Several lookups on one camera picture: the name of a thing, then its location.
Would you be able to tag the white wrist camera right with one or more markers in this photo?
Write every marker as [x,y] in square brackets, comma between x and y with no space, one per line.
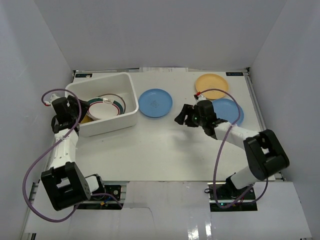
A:
[199,97]

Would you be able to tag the papers at back edge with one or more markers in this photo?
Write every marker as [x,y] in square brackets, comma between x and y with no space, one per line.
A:
[163,69]

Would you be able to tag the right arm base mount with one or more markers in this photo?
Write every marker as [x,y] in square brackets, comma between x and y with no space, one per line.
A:
[243,205]

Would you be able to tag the yellow orange plate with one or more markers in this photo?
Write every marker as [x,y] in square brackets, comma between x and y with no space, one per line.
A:
[212,81]

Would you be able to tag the green rimmed white plate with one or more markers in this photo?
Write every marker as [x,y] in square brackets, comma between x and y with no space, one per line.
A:
[106,106]

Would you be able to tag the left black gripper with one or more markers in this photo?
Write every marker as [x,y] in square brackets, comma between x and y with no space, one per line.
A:
[75,107]

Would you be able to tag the round bamboo tray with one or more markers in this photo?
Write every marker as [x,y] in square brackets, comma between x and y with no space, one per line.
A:
[86,119]

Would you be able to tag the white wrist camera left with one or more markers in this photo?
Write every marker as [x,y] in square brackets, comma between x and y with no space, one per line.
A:
[49,103]

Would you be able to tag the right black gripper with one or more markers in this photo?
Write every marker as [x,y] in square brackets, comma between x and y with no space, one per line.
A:
[186,109]

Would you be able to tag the white plastic bin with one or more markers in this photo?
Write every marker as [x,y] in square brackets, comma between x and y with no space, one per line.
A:
[120,84]

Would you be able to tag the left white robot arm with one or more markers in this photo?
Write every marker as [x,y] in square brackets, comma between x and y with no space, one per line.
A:
[64,182]

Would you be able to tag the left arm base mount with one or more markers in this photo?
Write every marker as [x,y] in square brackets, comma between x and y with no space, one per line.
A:
[112,197]

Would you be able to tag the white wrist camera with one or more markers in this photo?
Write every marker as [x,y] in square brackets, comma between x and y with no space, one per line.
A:
[199,97]
[49,103]

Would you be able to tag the blue plate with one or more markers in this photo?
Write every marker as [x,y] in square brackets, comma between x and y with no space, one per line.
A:
[155,103]
[225,109]

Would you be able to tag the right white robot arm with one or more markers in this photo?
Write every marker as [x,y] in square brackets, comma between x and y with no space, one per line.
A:
[264,153]

